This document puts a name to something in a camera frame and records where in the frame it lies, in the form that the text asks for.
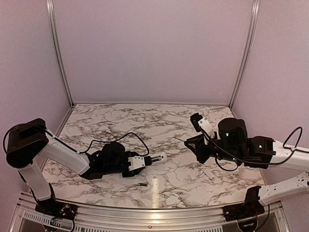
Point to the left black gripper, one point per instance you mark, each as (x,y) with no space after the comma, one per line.
(133,174)

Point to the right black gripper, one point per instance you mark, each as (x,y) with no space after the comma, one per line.
(202,156)

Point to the white remote control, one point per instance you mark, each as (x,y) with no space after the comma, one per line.
(155,159)

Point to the white battery cover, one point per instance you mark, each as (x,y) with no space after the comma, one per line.
(209,174)

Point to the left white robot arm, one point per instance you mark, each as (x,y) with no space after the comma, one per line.
(23,142)

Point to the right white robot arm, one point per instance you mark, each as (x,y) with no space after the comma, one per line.
(230,142)

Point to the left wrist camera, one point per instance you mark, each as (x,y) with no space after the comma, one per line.
(137,162)

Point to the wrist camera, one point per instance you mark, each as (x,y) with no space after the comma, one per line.
(201,124)
(137,162)

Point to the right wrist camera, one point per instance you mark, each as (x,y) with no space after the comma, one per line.
(201,124)

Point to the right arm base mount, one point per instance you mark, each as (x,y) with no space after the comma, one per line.
(250,207)

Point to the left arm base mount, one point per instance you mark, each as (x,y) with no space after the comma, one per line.
(57,209)

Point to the front aluminium rail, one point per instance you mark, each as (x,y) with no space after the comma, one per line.
(93,218)

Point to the right aluminium frame post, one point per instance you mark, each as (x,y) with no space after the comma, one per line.
(246,53)

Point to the aluminium frame post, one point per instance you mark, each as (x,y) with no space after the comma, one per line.
(246,53)
(56,44)

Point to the left aluminium frame post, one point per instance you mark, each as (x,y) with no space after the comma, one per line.
(56,44)

